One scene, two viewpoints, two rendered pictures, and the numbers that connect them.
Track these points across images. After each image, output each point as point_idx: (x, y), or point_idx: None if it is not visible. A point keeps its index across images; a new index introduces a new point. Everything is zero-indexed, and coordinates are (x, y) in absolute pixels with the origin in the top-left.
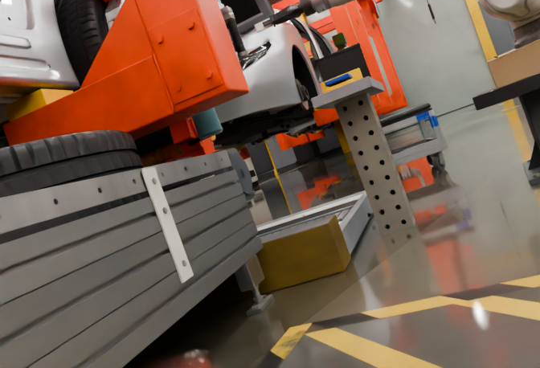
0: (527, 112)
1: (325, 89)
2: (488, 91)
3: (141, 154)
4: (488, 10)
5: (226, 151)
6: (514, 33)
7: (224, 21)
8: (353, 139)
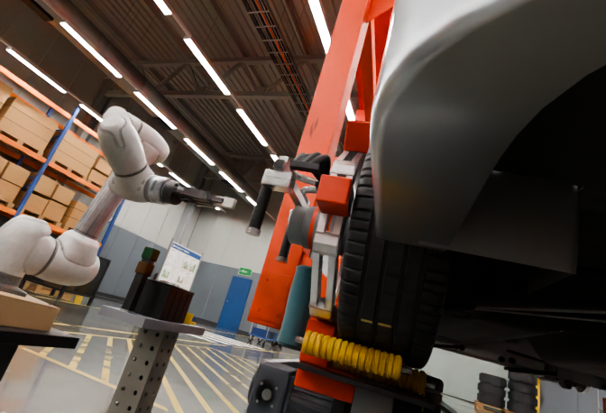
0: (13, 354)
1: (196, 323)
2: (37, 331)
3: (405, 364)
4: (88, 279)
5: (262, 360)
6: (13, 279)
7: (274, 190)
8: (151, 365)
